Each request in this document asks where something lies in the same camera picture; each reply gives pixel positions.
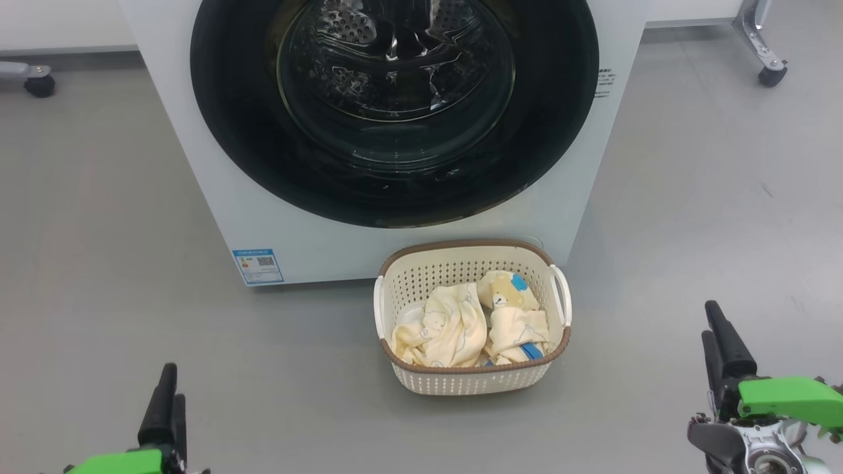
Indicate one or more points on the metal stand leg with caster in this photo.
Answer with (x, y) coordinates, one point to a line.
(29, 74)
(757, 39)

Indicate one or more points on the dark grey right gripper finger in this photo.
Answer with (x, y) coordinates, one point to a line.
(713, 368)
(734, 355)

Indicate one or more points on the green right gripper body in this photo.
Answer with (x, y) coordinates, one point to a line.
(790, 398)

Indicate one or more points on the white front-load washing machine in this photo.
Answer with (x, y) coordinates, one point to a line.
(197, 197)

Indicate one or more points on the pale yellow bear-print garment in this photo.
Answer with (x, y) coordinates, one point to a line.
(441, 329)

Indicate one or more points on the yellow garment with blue trim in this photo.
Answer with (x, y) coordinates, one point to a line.
(517, 316)

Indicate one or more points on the white partition panel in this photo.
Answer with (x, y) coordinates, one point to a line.
(691, 8)

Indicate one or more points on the blue energy label sticker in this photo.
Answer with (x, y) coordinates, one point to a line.
(258, 266)

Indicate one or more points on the stainless steel washing machine drum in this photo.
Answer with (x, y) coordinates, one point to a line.
(395, 59)

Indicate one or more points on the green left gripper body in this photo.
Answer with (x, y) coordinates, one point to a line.
(125, 463)

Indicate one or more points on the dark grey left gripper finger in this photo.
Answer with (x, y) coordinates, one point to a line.
(159, 415)
(180, 424)

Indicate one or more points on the round black glass washer door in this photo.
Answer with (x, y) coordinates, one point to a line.
(230, 118)

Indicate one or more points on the cream perforated laundry basket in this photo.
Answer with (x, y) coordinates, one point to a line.
(461, 382)

